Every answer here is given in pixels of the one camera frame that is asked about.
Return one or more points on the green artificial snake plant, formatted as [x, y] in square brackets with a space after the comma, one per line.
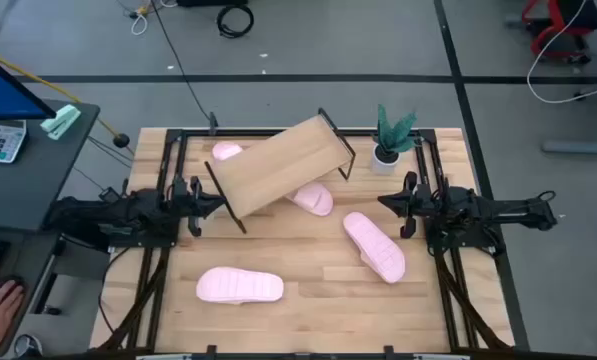
[390, 132]

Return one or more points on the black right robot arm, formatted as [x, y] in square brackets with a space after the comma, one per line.
[498, 210]

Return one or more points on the dark grey desk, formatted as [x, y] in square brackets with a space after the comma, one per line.
[38, 150]

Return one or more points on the grey round caster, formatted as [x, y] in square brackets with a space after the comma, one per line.
[28, 346]

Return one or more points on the grey metal desk foot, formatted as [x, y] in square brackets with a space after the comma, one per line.
[578, 146]

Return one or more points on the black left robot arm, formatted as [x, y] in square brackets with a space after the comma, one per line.
[118, 215]

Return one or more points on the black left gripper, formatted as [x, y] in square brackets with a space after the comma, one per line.
[183, 200]

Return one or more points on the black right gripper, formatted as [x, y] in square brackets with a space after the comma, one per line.
[428, 202]

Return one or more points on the black computer monitor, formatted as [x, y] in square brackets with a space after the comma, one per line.
[3, 92]

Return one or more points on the white desk calculator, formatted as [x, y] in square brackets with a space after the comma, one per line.
[0, 141]

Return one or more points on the wooden shelf with black frame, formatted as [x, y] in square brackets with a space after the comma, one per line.
[278, 167]

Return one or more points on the white round plant pot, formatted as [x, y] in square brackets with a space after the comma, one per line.
[382, 167]

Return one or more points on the mint green stapler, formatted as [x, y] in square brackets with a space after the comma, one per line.
[60, 121]

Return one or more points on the pink rubber slide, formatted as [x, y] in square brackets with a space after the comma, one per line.
[225, 150]
[375, 247]
[240, 285]
[315, 199]

